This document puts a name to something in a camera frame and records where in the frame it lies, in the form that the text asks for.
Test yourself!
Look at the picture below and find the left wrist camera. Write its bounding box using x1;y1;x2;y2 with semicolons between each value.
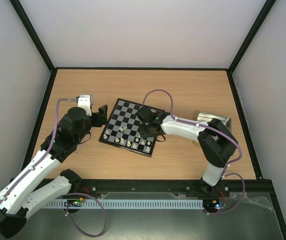
77;94;94;117

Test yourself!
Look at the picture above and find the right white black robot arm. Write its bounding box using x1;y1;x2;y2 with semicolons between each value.
136;105;239;196

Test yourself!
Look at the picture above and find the light blue cable duct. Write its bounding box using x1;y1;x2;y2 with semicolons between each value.
44;199;204;210

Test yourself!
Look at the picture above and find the black and grey chessboard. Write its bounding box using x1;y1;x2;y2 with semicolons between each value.
99;98;157;157

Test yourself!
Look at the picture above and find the black aluminium frame rail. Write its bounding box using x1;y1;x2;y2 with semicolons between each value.
7;177;274;198

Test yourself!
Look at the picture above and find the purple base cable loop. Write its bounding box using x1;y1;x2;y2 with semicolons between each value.
62;192;108;237

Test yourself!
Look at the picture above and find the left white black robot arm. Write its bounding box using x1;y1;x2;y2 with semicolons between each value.
0;105;108;239

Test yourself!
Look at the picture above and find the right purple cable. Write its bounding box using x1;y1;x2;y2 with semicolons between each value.
142;89;243;179

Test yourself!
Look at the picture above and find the right metal tray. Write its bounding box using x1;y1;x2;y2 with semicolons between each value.
197;111;232;132

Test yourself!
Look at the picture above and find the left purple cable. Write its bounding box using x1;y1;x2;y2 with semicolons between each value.
0;97;80;240

